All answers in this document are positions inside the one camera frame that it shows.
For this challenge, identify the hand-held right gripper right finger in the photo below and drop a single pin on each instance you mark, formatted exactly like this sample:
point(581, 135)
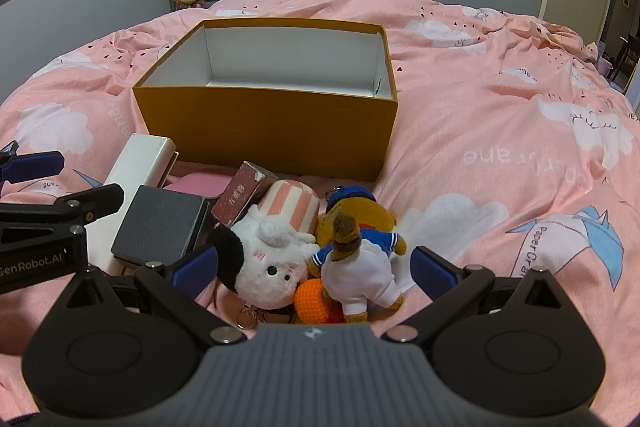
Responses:
point(431, 274)

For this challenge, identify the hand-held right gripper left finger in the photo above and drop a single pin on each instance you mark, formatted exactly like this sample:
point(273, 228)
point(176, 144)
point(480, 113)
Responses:
point(196, 268)

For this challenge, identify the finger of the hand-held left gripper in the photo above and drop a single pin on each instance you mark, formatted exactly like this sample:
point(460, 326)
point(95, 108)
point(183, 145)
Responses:
point(92, 202)
point(35, 167)

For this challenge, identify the black textured box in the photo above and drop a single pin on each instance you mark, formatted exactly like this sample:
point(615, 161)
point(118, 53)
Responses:
point(160, 222)

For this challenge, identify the long white box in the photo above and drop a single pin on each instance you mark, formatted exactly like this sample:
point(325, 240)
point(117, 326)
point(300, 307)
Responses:
point(140, 162)

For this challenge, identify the white cow plush striped body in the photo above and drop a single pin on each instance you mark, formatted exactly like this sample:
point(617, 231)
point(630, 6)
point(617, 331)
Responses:
point(270, 267)

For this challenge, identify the brown dog plush sailor suit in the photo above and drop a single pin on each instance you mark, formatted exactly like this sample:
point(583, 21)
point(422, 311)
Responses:
point(355, 272)

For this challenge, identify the small brown box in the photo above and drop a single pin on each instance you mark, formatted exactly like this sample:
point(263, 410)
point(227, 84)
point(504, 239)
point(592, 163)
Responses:
point(237, 197)

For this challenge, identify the pink card wallet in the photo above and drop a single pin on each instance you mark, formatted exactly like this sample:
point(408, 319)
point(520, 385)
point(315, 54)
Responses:
point(200, 184)

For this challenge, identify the orange crochet toy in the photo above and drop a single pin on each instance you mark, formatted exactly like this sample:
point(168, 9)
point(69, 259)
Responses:
point(312, 302)

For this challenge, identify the orange cardboard box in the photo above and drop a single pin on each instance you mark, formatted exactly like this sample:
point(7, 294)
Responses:
point(260, 132)

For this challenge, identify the pink printed blanket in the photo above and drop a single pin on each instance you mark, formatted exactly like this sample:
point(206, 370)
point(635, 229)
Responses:
point(500, 132)

